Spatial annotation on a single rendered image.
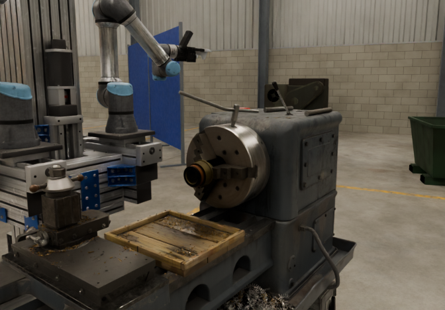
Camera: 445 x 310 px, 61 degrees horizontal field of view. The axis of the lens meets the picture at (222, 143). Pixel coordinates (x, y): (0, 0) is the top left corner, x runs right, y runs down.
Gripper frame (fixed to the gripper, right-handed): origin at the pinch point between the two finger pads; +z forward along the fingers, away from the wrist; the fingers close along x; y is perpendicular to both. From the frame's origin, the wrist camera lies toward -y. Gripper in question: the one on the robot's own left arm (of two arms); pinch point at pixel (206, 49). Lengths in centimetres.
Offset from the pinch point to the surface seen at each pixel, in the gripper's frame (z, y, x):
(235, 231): -46, 55, 99
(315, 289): -7, 87, 106
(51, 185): -101, 32, 93
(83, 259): -97, 47, 105
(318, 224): 11, 71, 89
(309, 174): -1, 45, 89
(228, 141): -40, 29, 83
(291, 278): -13, 85, 98
